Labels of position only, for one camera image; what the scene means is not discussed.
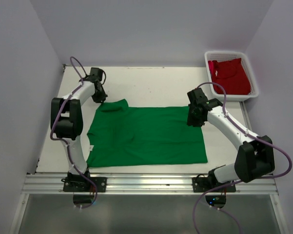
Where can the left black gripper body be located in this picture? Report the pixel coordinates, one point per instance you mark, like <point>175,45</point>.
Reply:
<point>99,95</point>

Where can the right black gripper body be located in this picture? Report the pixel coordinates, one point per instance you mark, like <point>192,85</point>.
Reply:
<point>192,119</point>

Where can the green t shirt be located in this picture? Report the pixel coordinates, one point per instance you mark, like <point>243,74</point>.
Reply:
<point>121,135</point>

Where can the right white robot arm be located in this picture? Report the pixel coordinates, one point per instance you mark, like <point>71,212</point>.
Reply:
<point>255,157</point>

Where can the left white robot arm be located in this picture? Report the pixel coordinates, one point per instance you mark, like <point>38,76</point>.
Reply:
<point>66,123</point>

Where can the red t shirt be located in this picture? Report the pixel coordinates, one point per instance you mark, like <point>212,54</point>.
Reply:
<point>231,76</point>

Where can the white plastic basket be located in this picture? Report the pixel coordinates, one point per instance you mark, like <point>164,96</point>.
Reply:
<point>221,56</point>

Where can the side aluminium rail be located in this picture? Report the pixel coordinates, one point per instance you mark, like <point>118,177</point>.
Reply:
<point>245,115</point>

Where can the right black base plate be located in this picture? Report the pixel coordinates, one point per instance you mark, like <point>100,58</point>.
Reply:
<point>201,184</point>

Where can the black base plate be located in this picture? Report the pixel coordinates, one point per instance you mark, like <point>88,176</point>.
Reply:
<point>201,184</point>
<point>97,182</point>

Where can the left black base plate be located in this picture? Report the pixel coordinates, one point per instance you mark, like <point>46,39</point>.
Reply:
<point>97,182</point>

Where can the aluminium mounting rail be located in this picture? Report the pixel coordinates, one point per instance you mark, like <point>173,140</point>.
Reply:
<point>141,184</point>

